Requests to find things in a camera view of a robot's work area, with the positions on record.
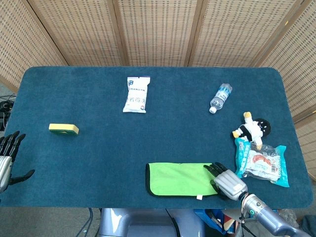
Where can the yellow and green sponge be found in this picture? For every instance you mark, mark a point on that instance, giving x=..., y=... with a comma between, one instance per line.
x=63, y=128

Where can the grey-blue robot torso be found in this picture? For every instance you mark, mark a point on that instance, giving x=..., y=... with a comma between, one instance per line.
x=148, y=223

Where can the clear plastic water bottle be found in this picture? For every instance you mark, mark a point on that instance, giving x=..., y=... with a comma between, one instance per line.
x=221, y=96

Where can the right silver and black robot hand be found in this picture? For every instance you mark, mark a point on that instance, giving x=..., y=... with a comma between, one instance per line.
x=229, y=182

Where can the blue box with books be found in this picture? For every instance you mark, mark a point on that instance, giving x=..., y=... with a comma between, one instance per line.
x=217, y=219

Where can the white snack packet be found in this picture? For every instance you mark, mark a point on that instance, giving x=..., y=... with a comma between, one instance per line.
x=136, y=96

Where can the left silver and black robot hand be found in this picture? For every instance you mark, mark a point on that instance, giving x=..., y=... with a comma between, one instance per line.
x=6, y=160

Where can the teal snack packet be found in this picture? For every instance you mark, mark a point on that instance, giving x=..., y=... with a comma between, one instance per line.
x=261, y=163

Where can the woven wooden folding screen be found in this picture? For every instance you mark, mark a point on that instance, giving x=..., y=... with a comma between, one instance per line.
x=158, y=32

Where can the black and white plush doll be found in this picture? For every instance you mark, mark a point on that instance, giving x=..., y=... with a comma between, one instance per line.
x=253, y=128

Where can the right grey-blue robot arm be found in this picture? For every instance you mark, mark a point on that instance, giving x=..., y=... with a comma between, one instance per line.
x=266, y=217

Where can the blue table cloth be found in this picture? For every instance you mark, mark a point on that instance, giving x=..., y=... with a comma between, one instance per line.
x=123, y=148

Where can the grey green microfibre cloth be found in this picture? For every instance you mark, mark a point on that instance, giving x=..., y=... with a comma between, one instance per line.
x=180, y=179

